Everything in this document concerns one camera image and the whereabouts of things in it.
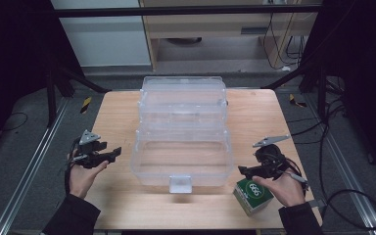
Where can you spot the black metal stand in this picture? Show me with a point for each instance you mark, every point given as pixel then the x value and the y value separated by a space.
pixel 50 98
pixel 321 91

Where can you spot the grey tape piece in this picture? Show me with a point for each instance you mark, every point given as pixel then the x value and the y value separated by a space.
pixel 316 204

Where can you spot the black horizontal bar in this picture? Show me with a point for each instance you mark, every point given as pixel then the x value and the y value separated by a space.
pixel 176 11

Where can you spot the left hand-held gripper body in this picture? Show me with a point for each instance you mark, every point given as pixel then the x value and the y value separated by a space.
pixel 89 156

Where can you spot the person's right hand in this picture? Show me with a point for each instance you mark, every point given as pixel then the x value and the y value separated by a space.
pixel 287 191

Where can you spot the black curtain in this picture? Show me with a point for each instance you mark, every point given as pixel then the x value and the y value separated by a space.
pixel 9 49
pixel 368 49

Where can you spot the yellow black floor tape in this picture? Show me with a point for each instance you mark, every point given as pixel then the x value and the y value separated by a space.
pixel 85 104
pixel 296 101

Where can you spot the aluminium floor rail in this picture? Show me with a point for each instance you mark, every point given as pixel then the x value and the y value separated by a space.
pixel 349 173
pixel 29 166

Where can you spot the white cabinet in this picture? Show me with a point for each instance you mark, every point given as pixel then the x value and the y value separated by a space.
pixel 104 42

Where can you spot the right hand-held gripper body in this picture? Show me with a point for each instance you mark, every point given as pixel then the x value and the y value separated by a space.
pixel 271 163

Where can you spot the clear plastic storage box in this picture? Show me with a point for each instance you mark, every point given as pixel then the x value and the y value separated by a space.
pixel 182 156

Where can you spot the green cardboard box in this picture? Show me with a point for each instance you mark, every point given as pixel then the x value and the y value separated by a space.
pixel 253 197

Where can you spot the person's left hand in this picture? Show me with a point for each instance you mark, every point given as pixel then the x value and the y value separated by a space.
pixel 81 179

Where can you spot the wooden desk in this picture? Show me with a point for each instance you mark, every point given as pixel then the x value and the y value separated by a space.
pixel 209 24

